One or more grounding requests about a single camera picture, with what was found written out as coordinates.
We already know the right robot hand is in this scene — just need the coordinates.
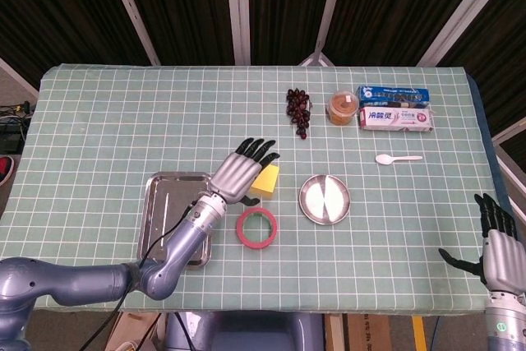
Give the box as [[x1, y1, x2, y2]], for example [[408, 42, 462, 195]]
[[438, 192, 526, 293]]

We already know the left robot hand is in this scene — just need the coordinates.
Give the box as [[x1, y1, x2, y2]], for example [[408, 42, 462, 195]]
[[209, 137, 282, 207]]

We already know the yellow sponge block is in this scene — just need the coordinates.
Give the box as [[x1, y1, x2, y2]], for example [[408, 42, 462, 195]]
[[250, 164, 281, 201]]

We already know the red tape roll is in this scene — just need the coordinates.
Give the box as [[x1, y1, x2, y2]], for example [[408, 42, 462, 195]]
[[235, 207, 278, 251]]

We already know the rectangular steel tray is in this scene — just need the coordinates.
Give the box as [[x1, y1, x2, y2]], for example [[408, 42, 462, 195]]
[[136, 171, 215, 272]]

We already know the round steel plate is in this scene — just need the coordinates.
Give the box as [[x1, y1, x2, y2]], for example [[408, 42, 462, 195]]
[[298, 174, 352, 226]]

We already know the dark red grape bunch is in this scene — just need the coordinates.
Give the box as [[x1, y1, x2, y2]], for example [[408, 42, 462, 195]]
[[286, 87, 312, 141]]

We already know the clear jar of rubber bands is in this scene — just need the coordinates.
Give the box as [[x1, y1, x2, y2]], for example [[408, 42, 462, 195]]
[[326, 90, 359, 126]]

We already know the green checked tablecloth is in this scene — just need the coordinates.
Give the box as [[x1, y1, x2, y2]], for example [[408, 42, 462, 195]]
[[0, 63, 526, 319]]

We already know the white plastic spoon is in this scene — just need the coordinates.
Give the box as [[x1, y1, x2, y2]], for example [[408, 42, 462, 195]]
[[375, 154, 423, 166]]

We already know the printed brown cardboard box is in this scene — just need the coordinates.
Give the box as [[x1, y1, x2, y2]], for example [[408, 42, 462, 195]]
[[343, 313, 392, 351]]

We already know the blue-grey robot torso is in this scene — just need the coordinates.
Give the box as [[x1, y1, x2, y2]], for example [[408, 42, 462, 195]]
[[164, 310, 328, 351]]

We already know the white pink toothpaste box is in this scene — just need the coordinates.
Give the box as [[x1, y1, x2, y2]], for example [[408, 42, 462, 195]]
[[358, 106, 436, 134]]

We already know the blue carton box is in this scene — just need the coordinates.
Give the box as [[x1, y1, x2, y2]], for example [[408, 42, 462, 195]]
[[355, 85, 432, 109]]

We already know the cardboard box with flaps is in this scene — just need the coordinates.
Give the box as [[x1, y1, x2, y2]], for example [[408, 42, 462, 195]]
[[104, 312, 166, 351]]

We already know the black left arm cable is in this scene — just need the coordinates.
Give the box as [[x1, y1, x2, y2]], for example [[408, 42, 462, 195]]
[[87, 201, 199, 351]]

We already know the white metal frame post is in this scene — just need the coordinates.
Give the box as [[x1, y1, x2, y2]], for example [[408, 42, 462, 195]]
[[298, 0, 350, 67], [224, 0, 252, 67], [101, 0, 162, 67], [416, 0, 505, 67]]

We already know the black electronics with cables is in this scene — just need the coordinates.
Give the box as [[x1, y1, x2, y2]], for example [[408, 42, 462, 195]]
[[0, 100, 35, 155]]

